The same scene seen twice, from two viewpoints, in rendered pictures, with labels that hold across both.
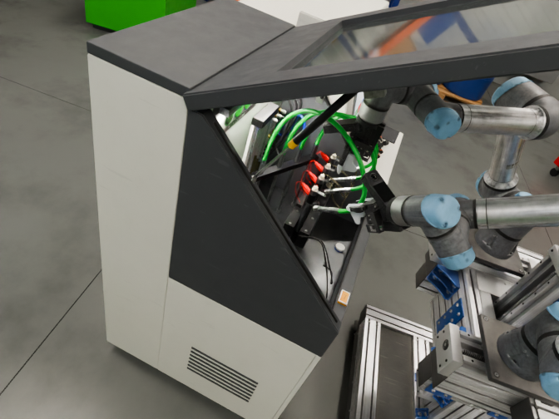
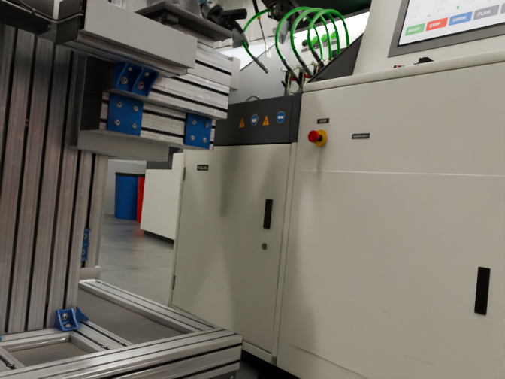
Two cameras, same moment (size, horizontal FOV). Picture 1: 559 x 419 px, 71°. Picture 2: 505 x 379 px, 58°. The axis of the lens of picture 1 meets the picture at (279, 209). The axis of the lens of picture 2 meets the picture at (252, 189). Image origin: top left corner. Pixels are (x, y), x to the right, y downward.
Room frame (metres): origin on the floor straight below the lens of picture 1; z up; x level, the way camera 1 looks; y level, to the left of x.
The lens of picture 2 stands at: (2.25, -1.58, 0.61)
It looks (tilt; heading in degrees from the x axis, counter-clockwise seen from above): 1 degrees up; 131
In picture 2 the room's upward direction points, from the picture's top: 5 degrees clockwise
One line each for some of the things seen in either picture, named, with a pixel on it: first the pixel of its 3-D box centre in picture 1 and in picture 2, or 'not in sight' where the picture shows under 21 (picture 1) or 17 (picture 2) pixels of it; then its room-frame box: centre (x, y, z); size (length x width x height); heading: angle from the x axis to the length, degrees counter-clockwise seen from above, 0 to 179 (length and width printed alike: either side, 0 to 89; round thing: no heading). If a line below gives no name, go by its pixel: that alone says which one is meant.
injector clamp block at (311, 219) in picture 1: (305, 216); not in sight; (1.19, -0.11, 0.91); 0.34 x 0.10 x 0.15; 171
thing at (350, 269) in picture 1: (348, 268); (237, 125); (1.04, -0.33, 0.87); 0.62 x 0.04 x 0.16; 171
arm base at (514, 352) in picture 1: (531, 348); not in sight; (0.77, -0.83, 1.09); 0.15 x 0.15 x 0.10
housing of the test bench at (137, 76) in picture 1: (225, 170); not in sight; (1.49, 0.31, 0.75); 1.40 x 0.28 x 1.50; 171
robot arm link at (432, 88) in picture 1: (418, 95); not in sight; (1.09, -0.25, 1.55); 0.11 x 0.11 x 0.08; 27
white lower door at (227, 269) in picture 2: not in sight; (223, 235); (1.03, -0.34, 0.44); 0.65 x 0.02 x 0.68; 171
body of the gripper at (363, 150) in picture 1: (363, 136); (282, 5); (1.06, -0.16, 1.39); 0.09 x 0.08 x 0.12; 81
